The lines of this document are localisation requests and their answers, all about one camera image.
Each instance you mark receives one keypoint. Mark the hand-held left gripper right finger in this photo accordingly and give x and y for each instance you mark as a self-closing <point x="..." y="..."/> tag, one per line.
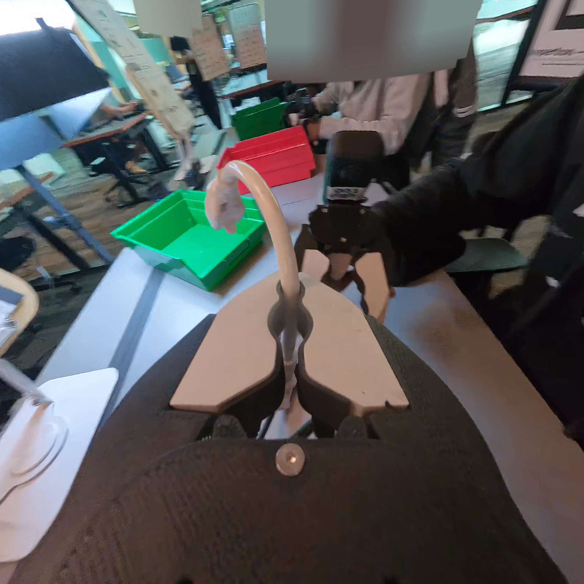
<point x="351" y="356"/>

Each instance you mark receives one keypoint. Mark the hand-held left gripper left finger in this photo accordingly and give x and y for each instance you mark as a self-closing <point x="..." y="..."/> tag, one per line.
<point x="228" y="360"/>

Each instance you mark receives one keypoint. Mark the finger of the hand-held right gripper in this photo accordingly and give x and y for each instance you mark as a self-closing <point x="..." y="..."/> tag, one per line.
<point x="374" y="285"/>
<point x="315" y="263"/>

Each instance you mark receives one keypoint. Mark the person's right forearm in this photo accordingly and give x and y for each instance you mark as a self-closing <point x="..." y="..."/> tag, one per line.
<point x="438" y="214"/>

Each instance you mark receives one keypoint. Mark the red plastic bin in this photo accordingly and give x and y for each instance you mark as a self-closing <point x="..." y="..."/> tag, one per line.
<point x="273" y="155"/>

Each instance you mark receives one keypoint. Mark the dark green chair seat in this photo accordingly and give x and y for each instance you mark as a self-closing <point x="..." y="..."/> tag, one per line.
<point x="488" y="255"/>

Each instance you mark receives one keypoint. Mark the green plastic bin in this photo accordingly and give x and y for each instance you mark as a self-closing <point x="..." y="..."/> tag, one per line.
<point x="260" y="119"/>
<point x="191" y="237"/>

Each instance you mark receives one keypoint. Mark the person's black jacket torso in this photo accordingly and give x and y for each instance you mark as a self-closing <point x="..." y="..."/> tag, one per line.
<point x="543" y="255"/>

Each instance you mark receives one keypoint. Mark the curved wooden chair back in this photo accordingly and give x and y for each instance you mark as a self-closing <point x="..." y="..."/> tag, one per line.
<point x="25" y="296"/>

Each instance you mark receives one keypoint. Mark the small printed poster board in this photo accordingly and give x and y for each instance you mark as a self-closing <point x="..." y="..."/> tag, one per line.
<point x="248" y="39"/>
<point x="209" y="54"/>

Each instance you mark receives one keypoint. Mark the orange top desk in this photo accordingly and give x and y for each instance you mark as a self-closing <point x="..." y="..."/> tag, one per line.
<point x="109" y="130"/>

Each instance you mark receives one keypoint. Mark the tall printed poster board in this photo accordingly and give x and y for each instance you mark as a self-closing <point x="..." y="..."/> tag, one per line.
<point x="146" y="73"/>

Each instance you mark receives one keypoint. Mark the grey blue panel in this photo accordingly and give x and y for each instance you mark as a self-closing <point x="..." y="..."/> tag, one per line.
<point x="41" y="134"/>

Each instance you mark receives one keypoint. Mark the black flat panel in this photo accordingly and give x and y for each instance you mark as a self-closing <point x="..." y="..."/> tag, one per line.
<point x="45" y="73"/>

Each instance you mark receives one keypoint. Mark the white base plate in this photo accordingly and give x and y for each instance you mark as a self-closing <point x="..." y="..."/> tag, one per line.
<point x="68" y="433"/>

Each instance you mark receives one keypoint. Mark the white wall poster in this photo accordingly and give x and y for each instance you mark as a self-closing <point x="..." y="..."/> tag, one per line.
<point x="559" y="41"/>

